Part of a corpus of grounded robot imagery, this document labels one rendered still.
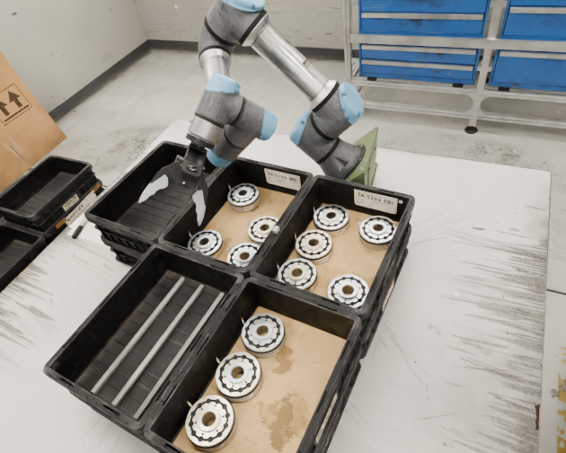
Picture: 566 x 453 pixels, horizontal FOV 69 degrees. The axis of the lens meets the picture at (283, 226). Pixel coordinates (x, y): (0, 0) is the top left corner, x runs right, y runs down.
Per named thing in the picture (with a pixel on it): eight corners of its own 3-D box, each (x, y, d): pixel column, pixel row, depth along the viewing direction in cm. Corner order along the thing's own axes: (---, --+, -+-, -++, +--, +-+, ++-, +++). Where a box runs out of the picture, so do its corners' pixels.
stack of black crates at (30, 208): (91, 214, 249) (50, 154, 217) (129, 224, 238) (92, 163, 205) (41, 264, 226) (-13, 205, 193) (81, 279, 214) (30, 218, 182)
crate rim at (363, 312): (316, 179, 125) (315, 173, 123) (416, 202, 112) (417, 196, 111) (248, 280, 103) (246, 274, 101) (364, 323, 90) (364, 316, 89)
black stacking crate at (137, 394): (169, 269, 122) (155, 244, 114) (254, 302, 110) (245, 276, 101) (68, 391, 100) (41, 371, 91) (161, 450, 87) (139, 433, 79)
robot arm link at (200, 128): (225, 129, 96) (191, 114, 93) (216, 147, 97) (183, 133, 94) (221, 128, 103) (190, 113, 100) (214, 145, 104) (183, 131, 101)
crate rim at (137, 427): (157, 247, 115) (154, 241, 113) (248, 280, 103) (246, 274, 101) (45, 375, 93) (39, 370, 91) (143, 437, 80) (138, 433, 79)
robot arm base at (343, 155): (340, 158, 155) (320, 141, 152) (367, 142, 142) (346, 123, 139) (324, 188, 148) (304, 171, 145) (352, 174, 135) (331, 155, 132)
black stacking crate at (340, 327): (256, 302, 109) (247, 277, 101) (363, 344, 97) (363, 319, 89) (162, 451, 87) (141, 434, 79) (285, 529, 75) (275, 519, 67)
